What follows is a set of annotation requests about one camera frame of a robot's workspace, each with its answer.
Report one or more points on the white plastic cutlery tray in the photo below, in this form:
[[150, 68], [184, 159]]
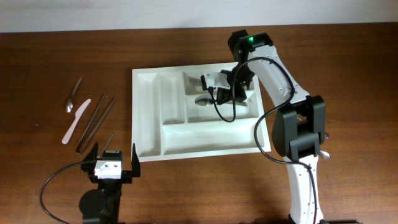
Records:
[[167, 124]]

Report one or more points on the small metal rod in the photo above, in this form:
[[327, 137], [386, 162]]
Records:
[[106, 145]]

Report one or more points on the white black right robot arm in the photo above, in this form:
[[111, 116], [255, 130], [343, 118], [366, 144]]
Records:
[[299, 126]]

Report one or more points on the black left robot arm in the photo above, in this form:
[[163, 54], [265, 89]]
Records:
[[101, 205]]

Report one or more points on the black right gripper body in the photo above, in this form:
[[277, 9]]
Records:
[[224, 94]]

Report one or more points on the large metal spoon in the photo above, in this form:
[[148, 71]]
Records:
[[208, 101], [324, 155]]

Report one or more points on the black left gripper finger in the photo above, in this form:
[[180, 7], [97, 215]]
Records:
[[135, 163], [92, 155]]

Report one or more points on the small metal teaspoon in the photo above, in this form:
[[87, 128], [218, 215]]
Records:
[[69, 101]]

